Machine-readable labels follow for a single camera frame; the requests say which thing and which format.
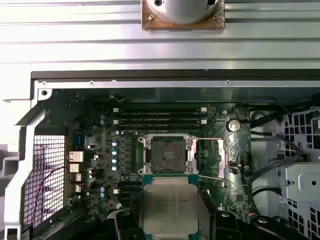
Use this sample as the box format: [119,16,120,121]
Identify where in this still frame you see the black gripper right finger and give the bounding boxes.
[199,188,310,240]

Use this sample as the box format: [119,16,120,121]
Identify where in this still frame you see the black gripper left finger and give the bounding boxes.
[62,211,144,240]

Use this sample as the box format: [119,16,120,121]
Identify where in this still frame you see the silver topped CPU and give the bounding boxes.
[140,174,201,238]

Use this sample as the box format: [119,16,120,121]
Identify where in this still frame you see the RAM slot white clips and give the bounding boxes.
[112,106,208,115]
[112,187,143,196]
[112,118,208,126]

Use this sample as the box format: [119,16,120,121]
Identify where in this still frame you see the CPU socket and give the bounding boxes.
[136,133,200,176]

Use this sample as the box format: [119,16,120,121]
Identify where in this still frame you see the green motherboard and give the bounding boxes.
[65,88,253,226]

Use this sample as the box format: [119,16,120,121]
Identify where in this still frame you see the silver rear port block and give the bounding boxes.
[68,151,85,162]
[69,163,85,174]

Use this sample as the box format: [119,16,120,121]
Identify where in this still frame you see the silver perforated drive cage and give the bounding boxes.
[278,106,320,240]

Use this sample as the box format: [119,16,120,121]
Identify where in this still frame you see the silver coin battery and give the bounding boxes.
[226,118,241,133]

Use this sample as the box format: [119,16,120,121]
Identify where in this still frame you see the black and silver PC case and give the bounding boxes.
[1,69,320,240]

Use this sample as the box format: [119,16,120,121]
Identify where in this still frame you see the black cable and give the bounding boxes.
[249,128,310,162]
[251,186,285,202]

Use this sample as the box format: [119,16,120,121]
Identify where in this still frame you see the grey cable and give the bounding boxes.
[251,149,305,181]

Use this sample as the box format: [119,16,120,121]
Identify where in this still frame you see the square brown base plate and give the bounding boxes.
[140,0,226,32]

